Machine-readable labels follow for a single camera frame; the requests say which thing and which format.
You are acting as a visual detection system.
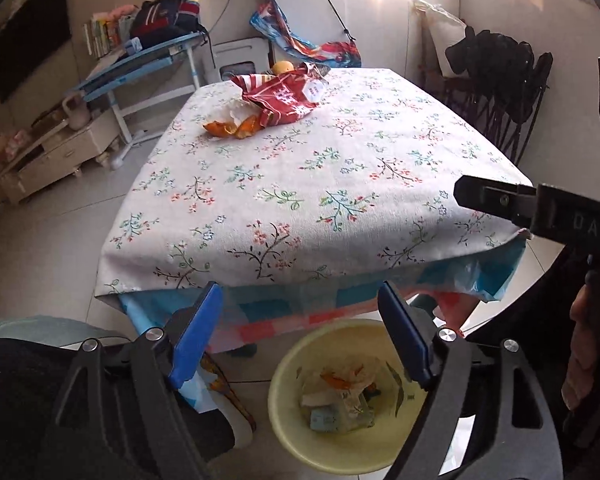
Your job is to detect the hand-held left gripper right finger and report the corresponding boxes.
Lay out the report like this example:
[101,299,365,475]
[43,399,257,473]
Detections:
[377,280,563,480]

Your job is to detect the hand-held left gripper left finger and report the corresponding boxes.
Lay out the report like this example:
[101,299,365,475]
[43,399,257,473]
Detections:
[40,281,224,480]

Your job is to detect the yellow plastic bin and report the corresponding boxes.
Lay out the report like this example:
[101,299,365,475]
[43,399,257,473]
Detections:
[267,319,461,476]

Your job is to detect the red snack bag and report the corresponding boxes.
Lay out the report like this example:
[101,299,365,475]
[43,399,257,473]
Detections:
[230,71,328,128]

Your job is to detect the person's right hand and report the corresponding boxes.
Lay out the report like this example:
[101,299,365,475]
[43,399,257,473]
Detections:
[562,285,600,409]

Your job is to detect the person's right leg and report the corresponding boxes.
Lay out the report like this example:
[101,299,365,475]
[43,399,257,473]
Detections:
[457,245,600,480]

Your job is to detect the checked plastic table cover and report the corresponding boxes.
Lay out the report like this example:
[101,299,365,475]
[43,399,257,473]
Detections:
[117,240,526,436]

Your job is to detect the black folding chairs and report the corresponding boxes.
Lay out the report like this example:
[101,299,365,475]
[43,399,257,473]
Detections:
[445,30,553,166]

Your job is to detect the light blue armchair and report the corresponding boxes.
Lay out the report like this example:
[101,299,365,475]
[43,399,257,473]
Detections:
[0,315,126,351]

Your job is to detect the floral tablecloth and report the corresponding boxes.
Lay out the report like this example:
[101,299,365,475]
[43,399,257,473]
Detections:
[94,67,533,302]

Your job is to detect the white sack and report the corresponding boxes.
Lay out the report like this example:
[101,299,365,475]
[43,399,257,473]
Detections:
[415,0,468,48]

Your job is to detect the orange peel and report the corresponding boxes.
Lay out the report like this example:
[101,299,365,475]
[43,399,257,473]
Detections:
[202,115,266,140]

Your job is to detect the white cabinet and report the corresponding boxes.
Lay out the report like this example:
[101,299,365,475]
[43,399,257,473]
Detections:
[262,0,461,111]

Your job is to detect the cream television stand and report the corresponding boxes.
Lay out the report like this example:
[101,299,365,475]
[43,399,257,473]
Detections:
[0,107,121,206]

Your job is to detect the blue printed bag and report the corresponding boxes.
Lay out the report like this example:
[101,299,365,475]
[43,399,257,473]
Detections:
[250,0,363,68]

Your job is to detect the blue study desk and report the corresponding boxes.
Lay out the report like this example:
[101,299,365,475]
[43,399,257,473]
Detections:
[65,30,211,168]

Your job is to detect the white plastic stool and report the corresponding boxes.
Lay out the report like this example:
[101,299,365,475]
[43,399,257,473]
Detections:
[212,37,271,83]

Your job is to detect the row of books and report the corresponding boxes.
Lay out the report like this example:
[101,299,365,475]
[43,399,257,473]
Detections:
[83,10,136,58]

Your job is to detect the dark striped backpack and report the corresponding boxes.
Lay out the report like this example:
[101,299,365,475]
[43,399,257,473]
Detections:
[130,0,203,41]

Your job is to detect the black television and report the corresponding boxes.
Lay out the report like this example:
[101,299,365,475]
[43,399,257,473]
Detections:
[0,0,73,103]

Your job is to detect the black strap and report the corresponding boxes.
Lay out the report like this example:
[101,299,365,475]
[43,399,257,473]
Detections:
[272,0,356,41]

